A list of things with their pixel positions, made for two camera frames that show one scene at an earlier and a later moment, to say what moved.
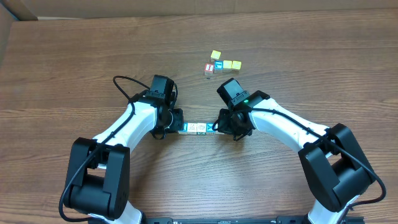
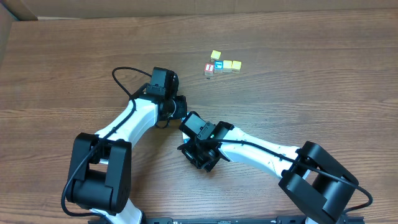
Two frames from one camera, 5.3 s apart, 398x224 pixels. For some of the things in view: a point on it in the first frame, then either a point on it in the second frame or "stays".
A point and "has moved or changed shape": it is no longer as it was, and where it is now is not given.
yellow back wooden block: (215, 55) stays
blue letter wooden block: (218, 66) stays
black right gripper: (224, 122) → (193, 154)
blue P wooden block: (185, 130) has moved or changed shape
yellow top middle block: (227, 66) stays
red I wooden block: (208, 69) stays
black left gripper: (178, 121) → (181, 107)
